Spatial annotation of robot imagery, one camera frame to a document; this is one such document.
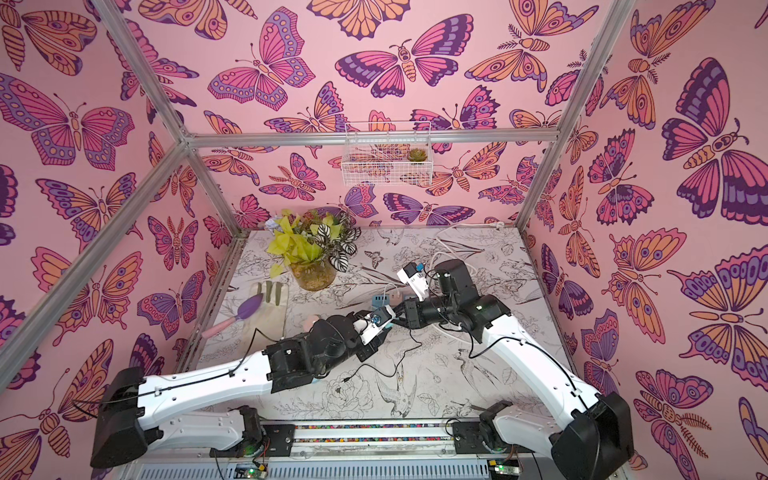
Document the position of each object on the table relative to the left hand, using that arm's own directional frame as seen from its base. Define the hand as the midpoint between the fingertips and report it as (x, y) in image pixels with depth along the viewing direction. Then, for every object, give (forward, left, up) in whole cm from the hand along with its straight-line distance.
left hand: (386, 318), depth 72 cm
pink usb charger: (+15, -2, -14) cm, 21 cm away
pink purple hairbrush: (+16, +47, -22) cm, 54 cm away
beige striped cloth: (+10, +38, -21) cm, 45 cm away
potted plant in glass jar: (+26, +23, -4) cm, 35 cm away
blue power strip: (+17, +3, -19) cm, 25 cm away
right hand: (0, -1, +1) cm, 2 cm away
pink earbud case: (+10, +25, -22) cm, 35 cm away
